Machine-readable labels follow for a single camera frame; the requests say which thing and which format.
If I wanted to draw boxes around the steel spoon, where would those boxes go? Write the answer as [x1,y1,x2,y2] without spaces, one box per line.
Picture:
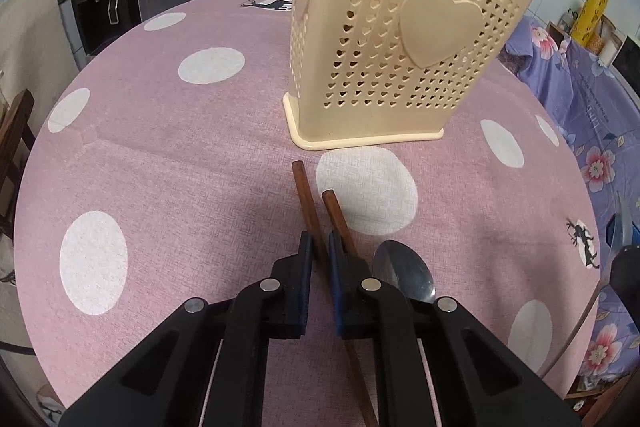
[371,239,436,303]

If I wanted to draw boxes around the brown wooden chopstick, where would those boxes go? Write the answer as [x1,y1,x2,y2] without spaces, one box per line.
[292,160,331,288]
[322,190,378,427]

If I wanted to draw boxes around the purple floral cloth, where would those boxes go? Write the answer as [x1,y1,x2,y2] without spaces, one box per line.
[499,16,639,390]

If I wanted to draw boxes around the pink polka dot tablecloth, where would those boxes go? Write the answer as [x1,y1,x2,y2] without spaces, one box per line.
[14,0,598,411]

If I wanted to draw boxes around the yellow roll package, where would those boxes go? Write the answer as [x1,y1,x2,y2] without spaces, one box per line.
[570,0,608,46]

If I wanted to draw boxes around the dark wooden chair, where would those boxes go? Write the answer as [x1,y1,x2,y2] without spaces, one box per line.
[0,88,37,228]

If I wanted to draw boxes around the beige plastic utensil holder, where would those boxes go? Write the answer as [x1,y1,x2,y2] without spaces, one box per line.
[283,0,532,150]

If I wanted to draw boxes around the beige fabric cover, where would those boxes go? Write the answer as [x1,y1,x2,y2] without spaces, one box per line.
[0,0,78,132]

